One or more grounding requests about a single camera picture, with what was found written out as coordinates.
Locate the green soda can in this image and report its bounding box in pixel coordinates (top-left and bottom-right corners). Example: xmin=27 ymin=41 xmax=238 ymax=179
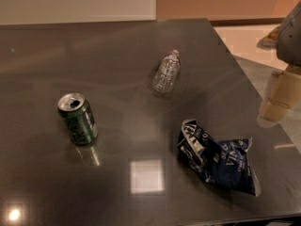
xmin=57 ymin=92 xmax=98 ymax=146

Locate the blue chip bag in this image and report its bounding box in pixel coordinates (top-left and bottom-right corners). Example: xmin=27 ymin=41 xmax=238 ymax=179
xmin=177 ymin=120 xmax=261 ymax=196

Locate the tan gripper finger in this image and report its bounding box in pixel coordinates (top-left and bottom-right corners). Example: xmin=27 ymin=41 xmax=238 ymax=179
xmin=260 ymin=65 xmax=301 ymax=122

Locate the clear plastic water bottle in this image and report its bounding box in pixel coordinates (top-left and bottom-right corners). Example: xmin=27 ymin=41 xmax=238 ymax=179
xmin=152 ymin=50 xmax=181 ymax=93

